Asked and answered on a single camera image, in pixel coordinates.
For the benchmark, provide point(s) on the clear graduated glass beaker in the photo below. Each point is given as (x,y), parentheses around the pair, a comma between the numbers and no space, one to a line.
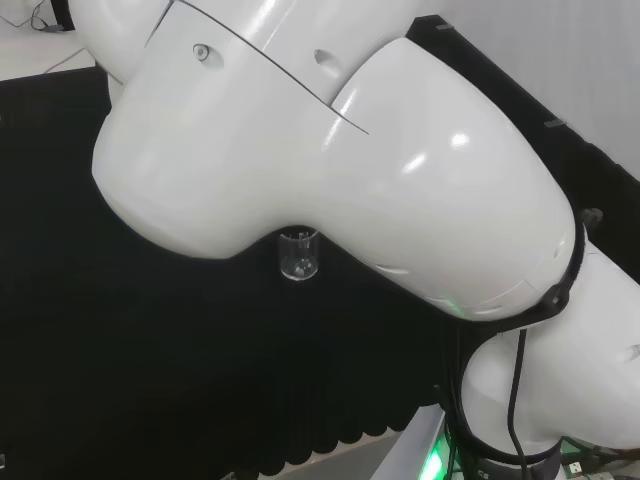
(299,260)

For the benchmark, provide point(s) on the black bench cloth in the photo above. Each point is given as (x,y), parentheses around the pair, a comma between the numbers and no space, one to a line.
(150,350)

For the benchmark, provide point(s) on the pale base board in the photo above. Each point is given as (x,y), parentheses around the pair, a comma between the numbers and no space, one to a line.
(380,445)

